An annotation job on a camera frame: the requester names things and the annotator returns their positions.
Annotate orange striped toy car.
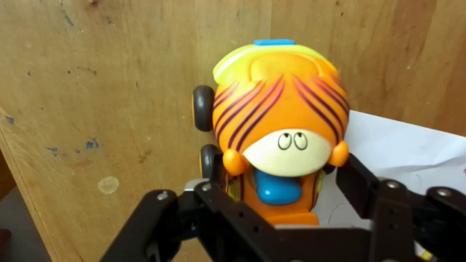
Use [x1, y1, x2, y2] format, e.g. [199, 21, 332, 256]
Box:
[192, 36, 352, 228]

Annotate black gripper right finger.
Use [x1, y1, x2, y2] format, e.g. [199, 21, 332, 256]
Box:
[335, 151, 466, 262]

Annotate white paper sheet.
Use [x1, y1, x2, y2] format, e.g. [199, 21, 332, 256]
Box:
[311, 109, 466, 259]

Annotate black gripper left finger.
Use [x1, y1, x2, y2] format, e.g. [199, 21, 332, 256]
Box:
[99, 151, 313, 262]

